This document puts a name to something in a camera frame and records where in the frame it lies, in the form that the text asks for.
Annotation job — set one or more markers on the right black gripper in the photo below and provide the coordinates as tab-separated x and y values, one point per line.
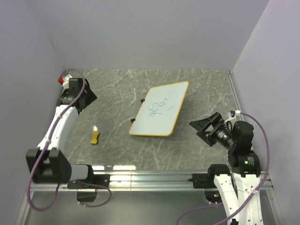
217	121

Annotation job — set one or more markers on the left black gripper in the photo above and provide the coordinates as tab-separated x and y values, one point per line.
89	95

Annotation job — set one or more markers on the yellow bone-shaped eraser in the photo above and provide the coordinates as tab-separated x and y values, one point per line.
95	135

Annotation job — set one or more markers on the yellow framed whiteboard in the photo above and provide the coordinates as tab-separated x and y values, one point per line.
160	109

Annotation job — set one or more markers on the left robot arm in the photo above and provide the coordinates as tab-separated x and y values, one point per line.
47	163

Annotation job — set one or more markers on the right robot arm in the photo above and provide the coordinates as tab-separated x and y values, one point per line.
238	183

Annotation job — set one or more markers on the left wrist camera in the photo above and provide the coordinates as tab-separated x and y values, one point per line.
64	81

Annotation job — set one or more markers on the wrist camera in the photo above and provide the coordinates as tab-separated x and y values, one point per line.
64	81
234	115

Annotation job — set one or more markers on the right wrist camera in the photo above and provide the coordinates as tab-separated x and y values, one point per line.
234	115

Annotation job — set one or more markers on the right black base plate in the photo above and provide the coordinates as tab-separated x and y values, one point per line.
202	180

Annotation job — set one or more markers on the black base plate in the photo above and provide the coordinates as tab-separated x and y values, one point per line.
96	180
202	180

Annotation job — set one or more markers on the aluminium mounting rail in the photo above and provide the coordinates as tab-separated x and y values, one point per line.
150	180

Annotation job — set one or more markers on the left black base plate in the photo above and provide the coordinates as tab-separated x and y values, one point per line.
96	180

